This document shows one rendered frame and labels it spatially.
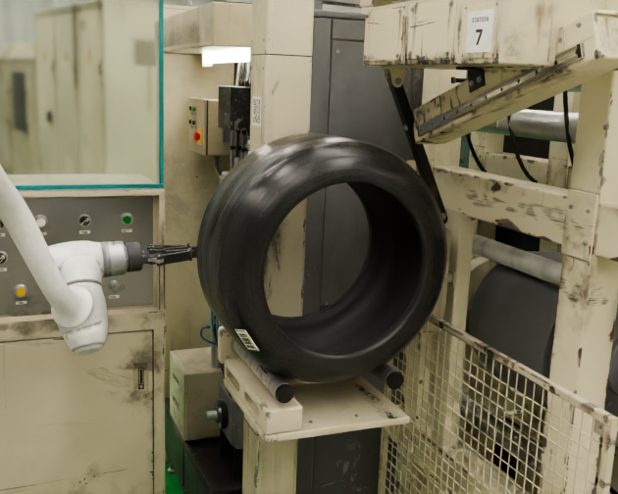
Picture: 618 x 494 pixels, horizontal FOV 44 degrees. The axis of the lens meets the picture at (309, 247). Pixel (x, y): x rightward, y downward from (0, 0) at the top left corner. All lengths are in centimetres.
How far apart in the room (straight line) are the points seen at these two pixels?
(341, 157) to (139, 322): 95
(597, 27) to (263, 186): 72
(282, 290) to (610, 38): 104
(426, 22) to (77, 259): 99
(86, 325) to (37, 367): 52
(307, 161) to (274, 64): 41
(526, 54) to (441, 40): 22
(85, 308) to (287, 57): 80
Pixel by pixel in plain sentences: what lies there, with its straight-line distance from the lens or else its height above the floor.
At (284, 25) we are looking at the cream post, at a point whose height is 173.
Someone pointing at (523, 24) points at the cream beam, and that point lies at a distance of 159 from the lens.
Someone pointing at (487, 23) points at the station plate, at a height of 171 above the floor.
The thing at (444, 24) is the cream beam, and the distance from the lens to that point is 172.
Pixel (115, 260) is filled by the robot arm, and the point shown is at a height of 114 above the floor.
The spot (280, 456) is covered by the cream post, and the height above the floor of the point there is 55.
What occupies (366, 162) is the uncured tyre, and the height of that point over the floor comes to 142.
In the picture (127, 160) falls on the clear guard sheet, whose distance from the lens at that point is 229.
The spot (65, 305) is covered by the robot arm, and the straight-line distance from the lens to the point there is 183.
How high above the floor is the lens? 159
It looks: 12 degrees down
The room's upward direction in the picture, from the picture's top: 2 degrees clockwise
